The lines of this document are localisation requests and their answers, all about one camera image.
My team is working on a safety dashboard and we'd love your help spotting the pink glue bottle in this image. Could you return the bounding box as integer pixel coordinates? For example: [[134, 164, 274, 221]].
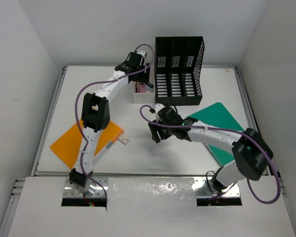
[[135, 82, 146, 93]]

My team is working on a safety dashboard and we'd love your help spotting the green notebook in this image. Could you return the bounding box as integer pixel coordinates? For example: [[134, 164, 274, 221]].
[[189, 102, 244, 166]]

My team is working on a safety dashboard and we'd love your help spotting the small white eraser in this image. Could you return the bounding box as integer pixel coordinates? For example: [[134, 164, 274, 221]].
[[118, 134, 130, 145]]

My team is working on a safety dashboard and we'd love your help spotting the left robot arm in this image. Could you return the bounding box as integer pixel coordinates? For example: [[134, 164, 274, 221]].
[[70, 50, 150, 188]]

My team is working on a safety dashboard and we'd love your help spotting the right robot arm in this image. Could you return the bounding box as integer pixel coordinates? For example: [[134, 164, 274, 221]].
[[148, 104, 274, 193]]

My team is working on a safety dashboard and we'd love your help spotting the white storage box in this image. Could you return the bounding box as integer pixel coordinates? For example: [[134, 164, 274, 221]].
[[133, 67, 155, 104]]

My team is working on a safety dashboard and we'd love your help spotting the black mesh file organizer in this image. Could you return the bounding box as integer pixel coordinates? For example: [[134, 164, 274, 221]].
[[154, 36, 205, 106]]

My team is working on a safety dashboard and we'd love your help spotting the white front cover panel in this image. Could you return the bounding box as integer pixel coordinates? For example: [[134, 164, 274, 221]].
[[9, 177, 294, 237]]

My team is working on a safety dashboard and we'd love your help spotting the orange notebook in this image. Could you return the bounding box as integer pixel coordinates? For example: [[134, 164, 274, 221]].
[[50, 121, 124, 169]]

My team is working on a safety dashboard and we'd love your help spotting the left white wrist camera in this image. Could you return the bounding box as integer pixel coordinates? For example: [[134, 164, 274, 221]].
[[136, 50, 147, 59]]

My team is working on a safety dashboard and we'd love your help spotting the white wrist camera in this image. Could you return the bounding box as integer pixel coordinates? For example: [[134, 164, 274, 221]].
[[136, 50, 147, 59], [149, 103, 165, 122]]

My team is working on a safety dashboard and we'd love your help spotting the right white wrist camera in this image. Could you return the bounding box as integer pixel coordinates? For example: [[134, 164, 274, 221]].
[[149, 103, 165, 122]]

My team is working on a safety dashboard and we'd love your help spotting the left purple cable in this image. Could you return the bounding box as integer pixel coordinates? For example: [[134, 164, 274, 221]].
[[75, 43, 153, 205]]

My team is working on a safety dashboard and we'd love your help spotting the purple cable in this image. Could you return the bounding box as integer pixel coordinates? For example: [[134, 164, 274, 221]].
[[75, 43, 153, 205], [139, 105, 282, 204]]

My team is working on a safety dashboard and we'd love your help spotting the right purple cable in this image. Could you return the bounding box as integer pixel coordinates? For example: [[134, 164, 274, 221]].
[[139, 105, 282, 204]]

